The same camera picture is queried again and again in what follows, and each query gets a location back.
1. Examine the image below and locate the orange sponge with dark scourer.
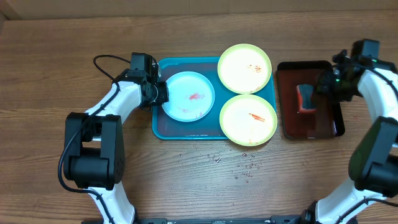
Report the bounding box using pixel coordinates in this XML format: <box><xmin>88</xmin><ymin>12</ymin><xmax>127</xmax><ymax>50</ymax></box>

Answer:
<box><xmin>296</xmin><ymin>84</ymin><xmax>317</xmax><ymax>113</ymax></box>

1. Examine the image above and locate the light blue plate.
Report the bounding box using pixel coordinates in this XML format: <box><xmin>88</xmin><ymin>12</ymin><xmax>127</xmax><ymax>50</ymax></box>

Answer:
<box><xmin>162</xmin><ymin>71</ymin><xmax>215</xmax><ymax>122</ymax></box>

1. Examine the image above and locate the yellow-green plate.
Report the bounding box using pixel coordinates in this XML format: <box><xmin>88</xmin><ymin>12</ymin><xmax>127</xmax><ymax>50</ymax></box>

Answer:
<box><xmin>220</xmin><ymin>95</ymin><xmax>277</xmax><ymax>147</ymax></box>
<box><xmin>218</xmin><ymin>44</ymin><xmax>272</xmax><ymax>94</ymax></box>

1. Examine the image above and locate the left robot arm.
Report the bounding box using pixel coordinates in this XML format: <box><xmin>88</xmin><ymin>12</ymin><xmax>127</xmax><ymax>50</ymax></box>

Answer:
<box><xmin>58</xmin><ymin>68</ymin><xmax>169</xmax><ymax>223</ymax></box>

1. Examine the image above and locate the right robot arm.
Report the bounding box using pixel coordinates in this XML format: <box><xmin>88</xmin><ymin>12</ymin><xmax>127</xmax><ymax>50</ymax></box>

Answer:
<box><xmin>295</xmin><ymin>58</ymin><xmax>397</xmax><ymax>223</ymax></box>

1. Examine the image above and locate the teal plastic tray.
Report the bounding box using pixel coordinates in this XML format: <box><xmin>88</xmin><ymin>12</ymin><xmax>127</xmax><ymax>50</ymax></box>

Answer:
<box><xmin>151</xmin><ymin>56</ymin><xmax>277</xmax><ymax>141</ymax></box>

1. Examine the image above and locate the black red lacquer tray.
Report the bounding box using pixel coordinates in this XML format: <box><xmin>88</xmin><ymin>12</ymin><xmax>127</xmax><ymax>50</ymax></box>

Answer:
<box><xmin>276</xmin><ymin>60</ymin><xmax>345</xmax><ymax>139</ymax></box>

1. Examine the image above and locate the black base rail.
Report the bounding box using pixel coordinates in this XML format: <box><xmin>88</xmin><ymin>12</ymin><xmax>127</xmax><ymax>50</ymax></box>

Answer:
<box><xmin>133</xmin><ymin>215</ymin><xmax>300</xmax><ymax>224</ymax></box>

